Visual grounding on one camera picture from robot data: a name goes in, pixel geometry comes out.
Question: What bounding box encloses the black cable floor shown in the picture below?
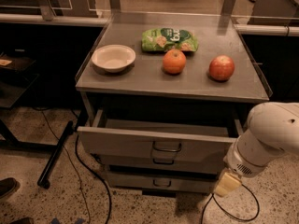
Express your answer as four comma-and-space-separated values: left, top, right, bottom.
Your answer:
32, 106, 113, 224
199, 184, 261, 224

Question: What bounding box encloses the grey middle drawer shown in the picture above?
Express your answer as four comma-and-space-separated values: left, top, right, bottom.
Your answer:
100, 155, 224, 175

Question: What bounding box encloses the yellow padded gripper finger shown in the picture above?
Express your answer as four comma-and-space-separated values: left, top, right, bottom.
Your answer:
213, 168, 242, 197

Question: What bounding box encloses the black cable right floor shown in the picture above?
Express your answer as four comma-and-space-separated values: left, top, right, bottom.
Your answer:
199, 184, 261, 224

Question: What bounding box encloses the green snack bag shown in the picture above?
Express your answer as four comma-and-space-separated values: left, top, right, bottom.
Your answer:
141, 28, 198, 52

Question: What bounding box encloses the grey drawer cabinet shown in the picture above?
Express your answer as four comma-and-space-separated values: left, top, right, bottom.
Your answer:
75, 11, 274, 198

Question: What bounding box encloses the grey top drawer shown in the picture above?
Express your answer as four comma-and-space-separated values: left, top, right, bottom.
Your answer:
78, 110, 243, 166

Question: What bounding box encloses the grey bottom drawer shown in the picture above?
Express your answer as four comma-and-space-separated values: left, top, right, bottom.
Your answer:
107, 171, 215, 193

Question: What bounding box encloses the black cable left floor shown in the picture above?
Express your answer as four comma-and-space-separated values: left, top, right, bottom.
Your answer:
32, 106, 113, 224

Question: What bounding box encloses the black side table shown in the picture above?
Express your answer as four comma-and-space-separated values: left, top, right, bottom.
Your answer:
0, 52, 54, 152

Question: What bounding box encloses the red apple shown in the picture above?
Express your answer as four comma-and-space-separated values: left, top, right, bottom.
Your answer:
208, 55, 235, 81

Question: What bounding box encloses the black table leg bar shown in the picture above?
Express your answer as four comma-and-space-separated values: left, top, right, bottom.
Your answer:
37, 121, 73, 189

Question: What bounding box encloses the grey drawer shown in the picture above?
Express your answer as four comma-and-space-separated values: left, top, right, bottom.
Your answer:
78, 110, 243, 166
100, 155, 224, 175
107, 171, 215, 193

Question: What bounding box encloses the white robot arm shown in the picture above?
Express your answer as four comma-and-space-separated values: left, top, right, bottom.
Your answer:
213, 102, 299, 197

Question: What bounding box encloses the orange fruit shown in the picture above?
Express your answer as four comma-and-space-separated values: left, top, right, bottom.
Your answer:
163, 49, 186, 75

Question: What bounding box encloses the dark shoe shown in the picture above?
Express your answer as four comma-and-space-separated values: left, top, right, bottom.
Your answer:
9, 217, 34, 224
0, 177, 18, 199

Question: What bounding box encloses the white bowl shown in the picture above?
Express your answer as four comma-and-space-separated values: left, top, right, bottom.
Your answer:
92, 45, 135, 73

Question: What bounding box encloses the black drawer handle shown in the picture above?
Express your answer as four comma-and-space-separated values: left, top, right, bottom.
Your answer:
152, 141, 182, 153

